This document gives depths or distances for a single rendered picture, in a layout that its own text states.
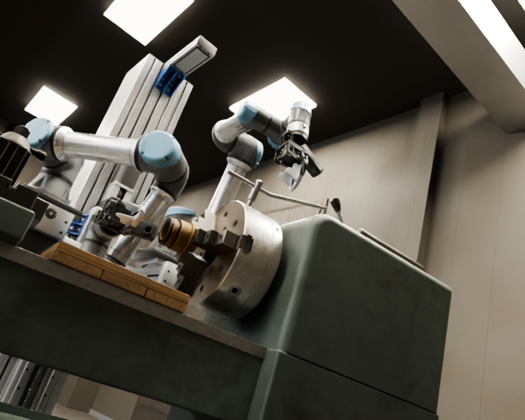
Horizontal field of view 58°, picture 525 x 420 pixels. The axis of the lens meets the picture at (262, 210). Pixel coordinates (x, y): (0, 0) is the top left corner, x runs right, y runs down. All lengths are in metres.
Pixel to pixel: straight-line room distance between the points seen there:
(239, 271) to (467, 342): 3.52
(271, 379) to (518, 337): 3.40
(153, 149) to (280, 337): 0.69
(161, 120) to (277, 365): 1.38
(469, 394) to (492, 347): 0.42
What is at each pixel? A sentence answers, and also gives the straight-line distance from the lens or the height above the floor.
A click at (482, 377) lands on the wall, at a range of 4.42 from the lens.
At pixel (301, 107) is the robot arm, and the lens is 1.67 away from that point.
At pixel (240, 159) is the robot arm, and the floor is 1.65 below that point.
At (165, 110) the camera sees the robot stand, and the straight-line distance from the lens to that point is 2.26.
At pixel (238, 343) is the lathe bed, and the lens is 1.17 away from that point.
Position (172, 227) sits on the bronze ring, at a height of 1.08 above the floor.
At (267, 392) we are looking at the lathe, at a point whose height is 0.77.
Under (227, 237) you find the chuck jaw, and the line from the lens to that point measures 1.20.
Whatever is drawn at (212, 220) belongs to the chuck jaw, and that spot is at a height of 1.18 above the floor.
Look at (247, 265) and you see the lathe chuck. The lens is 1.21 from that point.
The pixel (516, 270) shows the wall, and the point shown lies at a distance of 4.60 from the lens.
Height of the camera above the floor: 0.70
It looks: 23 degrees up
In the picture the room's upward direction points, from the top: 18 degrees clockwise
